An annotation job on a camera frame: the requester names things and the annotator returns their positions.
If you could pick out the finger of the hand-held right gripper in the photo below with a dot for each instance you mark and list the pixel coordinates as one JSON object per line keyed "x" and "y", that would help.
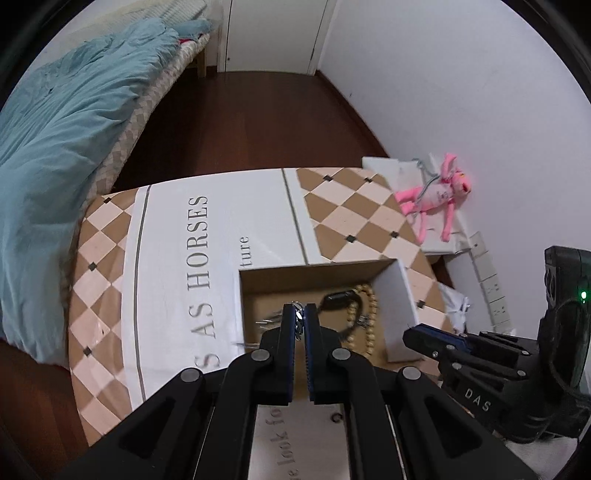
{"x": 505, "y": 348}
{"x": 427, "y": 340}

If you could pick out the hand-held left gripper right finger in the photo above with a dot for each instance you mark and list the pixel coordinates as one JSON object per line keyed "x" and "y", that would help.
{"x": 310, "y": 344}

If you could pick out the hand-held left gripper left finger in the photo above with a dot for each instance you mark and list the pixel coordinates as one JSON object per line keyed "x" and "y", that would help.
{"x": 289, "y": 334}

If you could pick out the silver earring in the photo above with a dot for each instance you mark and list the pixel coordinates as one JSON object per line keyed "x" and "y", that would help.
{"x": 299, "y": 316}

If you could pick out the cardboard box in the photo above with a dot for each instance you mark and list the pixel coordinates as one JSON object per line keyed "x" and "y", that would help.
{"x": 258, "y": 295}

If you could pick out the crumpled white plastic bag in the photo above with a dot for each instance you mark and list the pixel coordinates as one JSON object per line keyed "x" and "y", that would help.
{"x": 455, "y": 304}

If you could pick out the black wristband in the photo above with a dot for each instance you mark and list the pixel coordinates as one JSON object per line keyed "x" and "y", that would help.
{"x": 340, "y": 298}

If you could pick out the white power strip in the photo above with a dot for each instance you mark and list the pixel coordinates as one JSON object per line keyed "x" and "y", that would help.
{"x": 489, "y": 281}

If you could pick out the pink plush toy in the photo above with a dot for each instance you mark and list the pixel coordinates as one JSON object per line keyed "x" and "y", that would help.
{"x": 434, "y": 196}

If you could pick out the wooden bed leg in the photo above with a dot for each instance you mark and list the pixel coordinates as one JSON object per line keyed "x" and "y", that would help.
{"x": 202, "y": 64}

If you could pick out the teal blanket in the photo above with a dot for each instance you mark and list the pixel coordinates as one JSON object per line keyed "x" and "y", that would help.
{"x": 60, "y": 147}

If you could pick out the white door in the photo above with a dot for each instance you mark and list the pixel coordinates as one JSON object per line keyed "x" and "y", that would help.
{"x": 272, "y": 34}

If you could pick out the folded pale bedding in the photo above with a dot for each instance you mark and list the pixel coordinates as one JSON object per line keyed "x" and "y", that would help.
{"x": 171, "y": 11}

